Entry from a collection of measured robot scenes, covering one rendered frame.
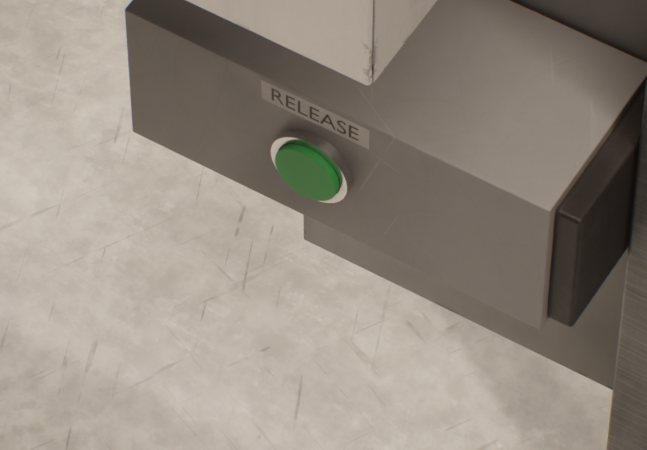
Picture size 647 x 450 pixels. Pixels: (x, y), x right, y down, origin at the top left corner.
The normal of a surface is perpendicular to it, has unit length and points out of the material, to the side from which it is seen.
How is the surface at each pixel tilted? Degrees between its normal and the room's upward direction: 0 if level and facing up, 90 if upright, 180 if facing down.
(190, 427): 0
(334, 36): 90
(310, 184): 90
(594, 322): 90
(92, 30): 0
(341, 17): 90
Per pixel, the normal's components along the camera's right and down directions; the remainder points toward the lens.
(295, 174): -0.52, 0.68
